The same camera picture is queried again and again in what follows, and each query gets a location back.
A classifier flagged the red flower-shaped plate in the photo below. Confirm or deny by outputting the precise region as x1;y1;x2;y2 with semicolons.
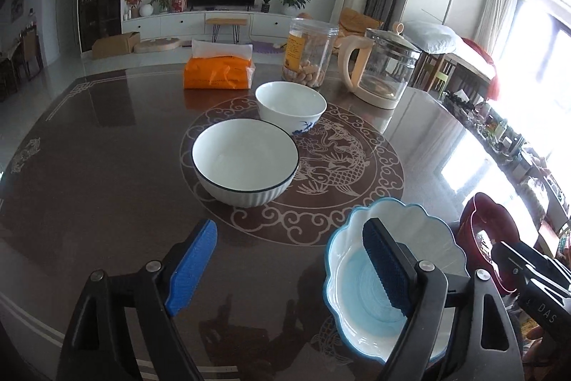
455;192;538;296

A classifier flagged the blue white scalloped bowl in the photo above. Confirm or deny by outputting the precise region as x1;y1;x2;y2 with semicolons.
324;197;469;363

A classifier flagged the white bowl black rim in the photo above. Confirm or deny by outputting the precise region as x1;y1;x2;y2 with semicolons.
191;119;300;208

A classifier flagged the white bowl blue pattern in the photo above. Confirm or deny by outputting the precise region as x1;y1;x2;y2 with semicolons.
254;81;327;135

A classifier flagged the white pillow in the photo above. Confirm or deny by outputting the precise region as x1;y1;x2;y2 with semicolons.
404;20;462;55

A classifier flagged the cardboard box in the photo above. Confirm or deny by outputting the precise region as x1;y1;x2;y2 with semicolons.
92;32;140;60

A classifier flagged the orange tissue pack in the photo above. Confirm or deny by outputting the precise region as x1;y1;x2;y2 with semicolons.
183;40;256;90

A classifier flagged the orange rocking lounge chair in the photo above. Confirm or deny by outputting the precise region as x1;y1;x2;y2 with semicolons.
288;8;383;38

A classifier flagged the white tv cabinet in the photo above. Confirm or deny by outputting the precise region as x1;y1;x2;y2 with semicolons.
122;11;293;44

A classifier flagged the clear plastic snack jar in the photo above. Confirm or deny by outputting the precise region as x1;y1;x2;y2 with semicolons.
282;17;339;89

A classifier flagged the small wooden bench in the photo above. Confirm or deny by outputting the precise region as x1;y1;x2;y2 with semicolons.
204;16;249;45

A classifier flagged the green potted plant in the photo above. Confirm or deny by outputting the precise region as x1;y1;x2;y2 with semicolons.
279;0;311;16

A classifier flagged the wooden slatted bed frame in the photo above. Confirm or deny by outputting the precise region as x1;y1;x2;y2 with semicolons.
408;51;495;104

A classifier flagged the glass kettle cream handle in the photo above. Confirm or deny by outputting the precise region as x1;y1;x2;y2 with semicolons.
338;22;421;110

